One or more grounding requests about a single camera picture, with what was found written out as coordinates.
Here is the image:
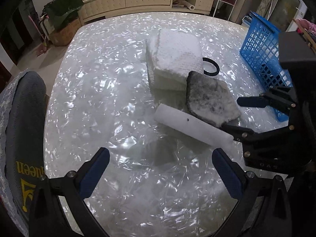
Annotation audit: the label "broom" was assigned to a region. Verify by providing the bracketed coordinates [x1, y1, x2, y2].
[28, 15, 50, 57]

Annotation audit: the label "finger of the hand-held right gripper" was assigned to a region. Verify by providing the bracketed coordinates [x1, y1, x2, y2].
[221, 123, 297, 142]
[236, 87, 298, 115]

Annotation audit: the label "white towel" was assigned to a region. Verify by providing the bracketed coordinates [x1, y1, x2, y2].
[145, 28, 206, 91]

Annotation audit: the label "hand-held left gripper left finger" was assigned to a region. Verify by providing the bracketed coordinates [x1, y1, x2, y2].
[29, 147, 110, 237]

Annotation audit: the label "cardboard box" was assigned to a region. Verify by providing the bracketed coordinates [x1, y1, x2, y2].
[49, 17, 82, 47]

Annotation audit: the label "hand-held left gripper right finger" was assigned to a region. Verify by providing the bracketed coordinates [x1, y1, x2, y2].
[212, 148, 290, 237]

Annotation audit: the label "chair with grey-blue cover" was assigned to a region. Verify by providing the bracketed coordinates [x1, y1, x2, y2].
[0, 70, 47, 237]

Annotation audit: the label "dark green bag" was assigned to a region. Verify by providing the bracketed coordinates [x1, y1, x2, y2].
[42, 0, 84, 31]

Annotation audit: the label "grey fluffy cloth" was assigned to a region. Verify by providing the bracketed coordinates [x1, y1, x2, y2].
[185, 71, 242, 127]

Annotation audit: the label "pink clothes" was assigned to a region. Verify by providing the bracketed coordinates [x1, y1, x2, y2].
[296, 18, 316, 32]

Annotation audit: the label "blue plastic basket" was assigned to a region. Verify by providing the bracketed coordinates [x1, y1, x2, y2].
[239, 11, 294, 122]

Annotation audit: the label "white foam roll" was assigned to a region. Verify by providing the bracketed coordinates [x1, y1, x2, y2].
[154, 103, 234, 147]

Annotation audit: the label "black ring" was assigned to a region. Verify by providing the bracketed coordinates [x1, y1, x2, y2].
[202, 57, 220, 76]

